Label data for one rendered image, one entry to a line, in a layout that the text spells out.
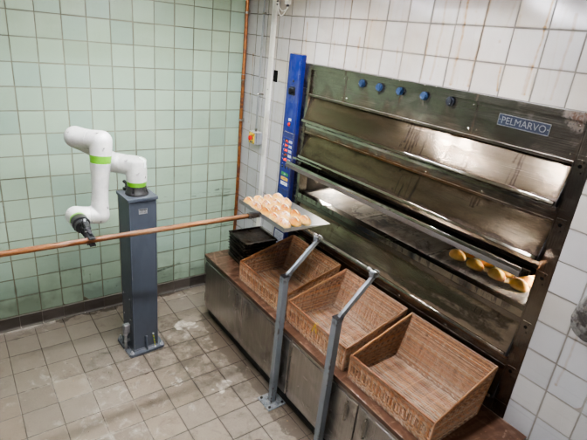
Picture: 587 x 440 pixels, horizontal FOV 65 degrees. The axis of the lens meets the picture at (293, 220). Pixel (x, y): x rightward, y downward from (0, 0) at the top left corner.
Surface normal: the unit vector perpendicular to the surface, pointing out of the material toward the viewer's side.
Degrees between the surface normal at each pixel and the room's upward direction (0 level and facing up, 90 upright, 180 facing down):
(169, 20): 90
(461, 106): 90
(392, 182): 70
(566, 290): 90
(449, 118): 90
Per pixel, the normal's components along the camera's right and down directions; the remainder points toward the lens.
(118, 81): 0.58, 0.36
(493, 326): -0.73, -0.18
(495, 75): -0.81, 0.14
